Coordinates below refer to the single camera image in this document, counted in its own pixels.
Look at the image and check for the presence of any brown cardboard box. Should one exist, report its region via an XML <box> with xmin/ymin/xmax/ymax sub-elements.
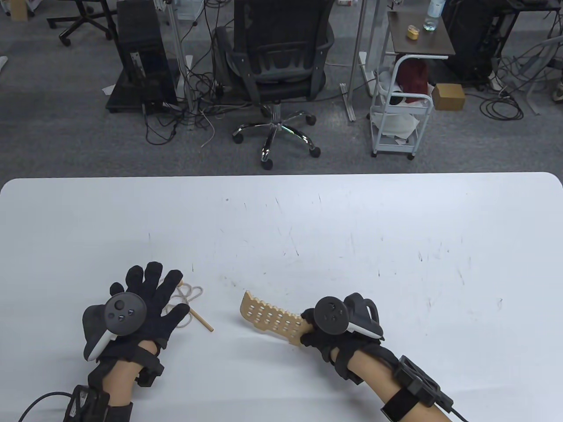
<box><xmin>431</xmin><ymin>82</ymin><xmax>466</xmax><ymax>112</ymax></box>

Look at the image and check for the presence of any black swivel chair base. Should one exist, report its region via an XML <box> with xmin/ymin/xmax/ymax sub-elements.
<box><xmin>46</xmin><ymin>0</ymin><xmax>117</xmax><ymax>47</ymax></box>

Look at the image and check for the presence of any black mesh office chair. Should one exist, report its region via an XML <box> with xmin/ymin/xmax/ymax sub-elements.
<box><xmin>215</xmin><ymin>0</ymin><xmax>336</xmax><ymax>171</ymax></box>

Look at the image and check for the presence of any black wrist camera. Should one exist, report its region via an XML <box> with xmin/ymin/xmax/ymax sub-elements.
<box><xmin>64</xmin><ymin>385</ymin><xmax>110</xmax><ymax>422</ymax></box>
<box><xmin>394</xmin><ymin>356</ymin><xmax>453</xmax><ymax>407</ymax></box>

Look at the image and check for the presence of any black grey left hand controller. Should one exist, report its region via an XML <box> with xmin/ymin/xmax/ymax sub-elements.
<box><xmin>83</xmin><ymin>294</ymin><xmax>146</xmax><ymax>362</ymax></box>

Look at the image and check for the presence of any tangle of black floor cables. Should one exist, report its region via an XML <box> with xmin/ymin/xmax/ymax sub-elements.
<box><xmin>142</xmin><ymin>53</ymin><xmax>247</xmax><ymax>146</ymax></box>

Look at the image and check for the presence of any clear water bottle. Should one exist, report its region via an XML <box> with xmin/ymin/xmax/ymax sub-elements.
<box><xmin>423</xmin><ymin>0</ymin><xmax>445</xmax><ymax>32</ymax></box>

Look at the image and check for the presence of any person's left forearm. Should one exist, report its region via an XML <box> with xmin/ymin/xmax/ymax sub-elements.
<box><xmin>88</xmin><ymin>343</ymin><xmax>165</xmax><ymax>422</ymax></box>

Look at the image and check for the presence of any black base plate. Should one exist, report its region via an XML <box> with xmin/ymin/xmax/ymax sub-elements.
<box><xmin>106</xmin><ymin>68</ymin><xmax>181</xmax><ymax>116</ymax></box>

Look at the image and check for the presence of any person's right forearm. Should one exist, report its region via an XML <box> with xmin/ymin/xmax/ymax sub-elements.
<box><xmin>339</xmin><ymin>347</ymin><xmax>440</xmax><ymax>422</ymax></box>

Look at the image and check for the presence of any dark brown side table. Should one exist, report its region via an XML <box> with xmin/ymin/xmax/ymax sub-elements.
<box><xmin>387</xmin><ymin>10</ymin><xmax>456</xmax><ymax>60</ymax></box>

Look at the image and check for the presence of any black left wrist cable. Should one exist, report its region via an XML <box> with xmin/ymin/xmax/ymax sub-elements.
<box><xmin>18</xmin><ymin>391</ymin><xmax>73</xmax><ymax>422</ymax></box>

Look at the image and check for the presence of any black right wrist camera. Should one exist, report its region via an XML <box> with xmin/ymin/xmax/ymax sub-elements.
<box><xmin>394</xmin><ymin>356</ymin><xmax>453</xmax><ymax>407</ymax></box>

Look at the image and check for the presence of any cream rope with wooden needle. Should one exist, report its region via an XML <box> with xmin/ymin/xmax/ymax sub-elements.
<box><xmin>163</xmin><ymin>278</ymin><xmax>214</xmax><ymax>333</ymax></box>

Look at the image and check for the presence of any coil of black cable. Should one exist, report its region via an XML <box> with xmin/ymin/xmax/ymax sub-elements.
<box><xmin>479</xmin><ymin>94</ymin><xmax>525</xmax><ymax>122</ymax></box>

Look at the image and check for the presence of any white cloth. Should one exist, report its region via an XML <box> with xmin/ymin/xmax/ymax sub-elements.
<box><xmin>373</xmin><ymin>110</ymin><xmax>419</xmax><ymax>138</ymax></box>

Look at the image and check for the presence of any black grey hand controller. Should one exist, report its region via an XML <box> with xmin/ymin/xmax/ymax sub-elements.
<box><xmin>83</xmin><ymin>294</ymin><xmax>146</xmax><ymax>362</ymax></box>
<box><xmin>313</xmin><ymin>294</ymin><xmax>383</xmax><ymax>339</ymax></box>

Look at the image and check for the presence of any white rolling cart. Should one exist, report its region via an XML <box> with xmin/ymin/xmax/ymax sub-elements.
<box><xmin>369</xmin><ymin>55</ymin><xmax>435</xmax><ymax>160</ymax></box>

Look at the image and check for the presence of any aluminium frame post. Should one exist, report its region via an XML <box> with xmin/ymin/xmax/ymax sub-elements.
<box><xmin>347</xmin><ymin>0</ymin><xmax>369</xmax><ymax>123</ymax></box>
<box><xmin>164</xmin><ymin>0</ymin><xmax>195</xmax><ymax>131</ymax></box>

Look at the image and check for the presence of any black left glove sensor module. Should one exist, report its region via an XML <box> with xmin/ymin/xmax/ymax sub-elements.
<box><xmin>136</xmin><ymin>365</ymin><xmax>165</xmax><ymax>387</ymax></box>

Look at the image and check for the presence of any grey desk leg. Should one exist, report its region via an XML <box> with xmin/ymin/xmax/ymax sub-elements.
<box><xmin>506</xmin><ymin>35</ymin><xmax>563</xmax><ymax>116</ymax></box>

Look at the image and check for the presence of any wooden crocodile lacing toy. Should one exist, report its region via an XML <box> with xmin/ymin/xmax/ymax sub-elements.
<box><xmin>240</xmin><ymin>290</ymin><xmax>315</xmax><ymax>348</ymax></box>

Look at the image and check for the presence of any black equipment cabinet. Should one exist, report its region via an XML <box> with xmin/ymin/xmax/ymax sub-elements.
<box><xmin>441</xmin><ymin>0</ymin><xmax>505</xmax><ymax>85</ymax></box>

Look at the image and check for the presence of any person's right hand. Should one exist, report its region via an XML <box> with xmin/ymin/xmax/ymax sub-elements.
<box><xmin>300</xmin><ymin>308</ymin><xmax>384</xmax><ymax>374</ymax></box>

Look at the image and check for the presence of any black computer tower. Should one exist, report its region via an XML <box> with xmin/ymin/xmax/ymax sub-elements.
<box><xmin>115</xmin><ymin>0</ymin><xmax>179</xmax><ymax>110</ymax></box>

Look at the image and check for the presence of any clear plastic box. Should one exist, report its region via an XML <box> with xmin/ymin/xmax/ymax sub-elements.
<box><xmin>175</xmin><ymin>0</ymin><xmax>206</xmax><ymax>21</ymax></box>

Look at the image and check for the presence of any black grey right hand controller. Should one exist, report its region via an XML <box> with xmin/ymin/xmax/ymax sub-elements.
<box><xmin>313</xmin><ymin>294</ymin><xmax>383</xmax><ymax>339</ymax></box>

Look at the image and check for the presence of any thin white floor cable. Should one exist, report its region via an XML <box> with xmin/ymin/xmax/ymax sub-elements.
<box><xmin>199</xmin><ymin>109</ymin><xmax>216</xmax><ymax>149</ymax></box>

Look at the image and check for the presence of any person's left hand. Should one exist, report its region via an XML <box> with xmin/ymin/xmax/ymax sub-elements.
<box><xmin>95</xmin><ymin>262</ymin><xmax>190</xmax><ymax>365</ymax></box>

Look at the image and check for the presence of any dark red bag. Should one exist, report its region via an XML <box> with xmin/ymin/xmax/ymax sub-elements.
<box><xmin>396</xmin><ymin>58</ymin><xmax>430</xmax><ymax>105</ymax></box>

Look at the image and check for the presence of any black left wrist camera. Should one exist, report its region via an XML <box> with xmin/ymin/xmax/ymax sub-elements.
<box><xmin>64</xmin><ymin>385</ymin><xmax>110</xmax><ymax>422</ymax></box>

